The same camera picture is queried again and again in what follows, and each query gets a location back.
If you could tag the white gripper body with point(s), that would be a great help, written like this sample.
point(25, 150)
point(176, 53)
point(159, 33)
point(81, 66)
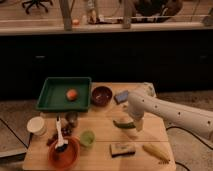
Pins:
point(138, 122)

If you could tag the green pepper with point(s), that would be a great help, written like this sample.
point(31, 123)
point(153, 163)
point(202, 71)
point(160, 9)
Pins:
point(129, 125)

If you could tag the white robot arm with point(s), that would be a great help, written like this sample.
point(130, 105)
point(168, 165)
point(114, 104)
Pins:
point(143, 99)

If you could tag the small green cup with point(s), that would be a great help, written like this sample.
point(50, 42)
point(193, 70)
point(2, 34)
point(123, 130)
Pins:
point(87, 138)

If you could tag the metal cup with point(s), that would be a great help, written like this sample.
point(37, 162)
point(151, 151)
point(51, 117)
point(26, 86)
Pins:
point(72, 118)

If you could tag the white paper cup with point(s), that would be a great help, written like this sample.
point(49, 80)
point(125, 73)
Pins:
point(36, 126)

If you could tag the blue sponge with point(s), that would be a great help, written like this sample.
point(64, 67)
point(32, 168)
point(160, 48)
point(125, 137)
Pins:
point(121, 97)

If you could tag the yellow corn cob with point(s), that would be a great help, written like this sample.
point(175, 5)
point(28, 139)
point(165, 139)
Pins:
point(156, 152)

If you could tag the brown yellow sponge block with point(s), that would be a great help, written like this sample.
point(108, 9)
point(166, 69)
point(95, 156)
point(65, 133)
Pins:
point(119, 149)

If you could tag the dark red bowl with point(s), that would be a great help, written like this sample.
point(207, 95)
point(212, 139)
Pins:
point(101, 96)

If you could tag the orange tomato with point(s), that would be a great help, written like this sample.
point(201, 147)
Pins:
point(71, 94)

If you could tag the dark grapes bunch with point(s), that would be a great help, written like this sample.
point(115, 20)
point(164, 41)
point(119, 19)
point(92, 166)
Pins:
point(66, 131)

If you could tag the white dish brush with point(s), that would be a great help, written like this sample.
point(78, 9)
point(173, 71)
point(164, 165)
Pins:
point(62, 143)

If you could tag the orange plastic bowl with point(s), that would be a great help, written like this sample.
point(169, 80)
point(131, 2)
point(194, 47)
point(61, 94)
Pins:
point(68, 158)

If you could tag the green plastic tray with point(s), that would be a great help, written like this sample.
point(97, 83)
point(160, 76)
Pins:
point(53, 96)

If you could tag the black office chair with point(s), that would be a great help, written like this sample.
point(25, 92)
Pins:
point(29, 3)

